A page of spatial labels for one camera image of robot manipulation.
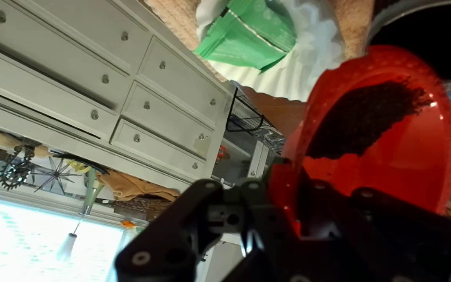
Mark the black cup on towel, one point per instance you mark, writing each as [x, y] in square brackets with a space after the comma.
[421, 28]

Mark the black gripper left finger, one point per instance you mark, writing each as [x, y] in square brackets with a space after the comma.
[171, 249]

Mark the white dresser cabinet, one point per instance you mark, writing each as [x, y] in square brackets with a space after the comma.
[108, 83]

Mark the white paper coffee filter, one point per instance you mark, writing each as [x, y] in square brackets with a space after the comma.
[277, 48]

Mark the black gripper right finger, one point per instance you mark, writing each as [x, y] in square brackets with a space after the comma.
[367, 236]

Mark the tan towel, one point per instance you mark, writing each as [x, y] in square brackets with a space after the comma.
[354, 20]

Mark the orange plastic bowl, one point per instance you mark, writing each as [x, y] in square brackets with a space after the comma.
[381, 122]

